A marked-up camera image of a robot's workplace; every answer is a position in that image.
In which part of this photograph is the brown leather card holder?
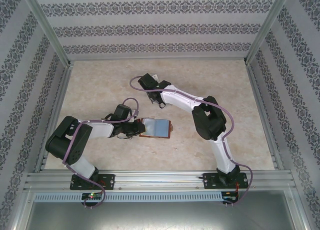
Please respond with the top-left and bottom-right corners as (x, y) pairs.
(138, 117), (174, 140)

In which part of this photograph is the small circuit board green light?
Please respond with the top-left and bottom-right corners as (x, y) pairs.
(81, 193), (103, 200)

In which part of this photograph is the grey metal sheet panel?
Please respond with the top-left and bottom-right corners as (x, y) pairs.
(24, 201), (305, 230)

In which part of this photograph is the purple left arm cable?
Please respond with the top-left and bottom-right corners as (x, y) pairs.
(61, 97), (140, 209)

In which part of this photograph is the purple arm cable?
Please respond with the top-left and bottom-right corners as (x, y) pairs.
(61, 97), (140, 209)
(129, 76), (255, 206)

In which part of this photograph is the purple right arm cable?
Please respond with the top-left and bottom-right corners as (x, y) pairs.
(129, 76), (255, 206)

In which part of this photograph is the aluminium mounting rail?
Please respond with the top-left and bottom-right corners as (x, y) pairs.
(24, 169), (294, 191)

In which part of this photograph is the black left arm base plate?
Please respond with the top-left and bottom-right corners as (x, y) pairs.
(69, 174), (116, 191)

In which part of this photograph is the slotted grey cable duct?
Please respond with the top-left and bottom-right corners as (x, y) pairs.
(33, 191), (223, 202)

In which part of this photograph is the aluminium side rail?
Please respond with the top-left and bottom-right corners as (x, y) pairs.
(33, 61), (75, 172)

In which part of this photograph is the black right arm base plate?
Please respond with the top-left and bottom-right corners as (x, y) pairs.
(202, 172), (250, 190)

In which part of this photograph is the aluminium frame post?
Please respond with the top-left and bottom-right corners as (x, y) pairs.
(243, 0), (294, 65)
(23, 0), (73, 67)

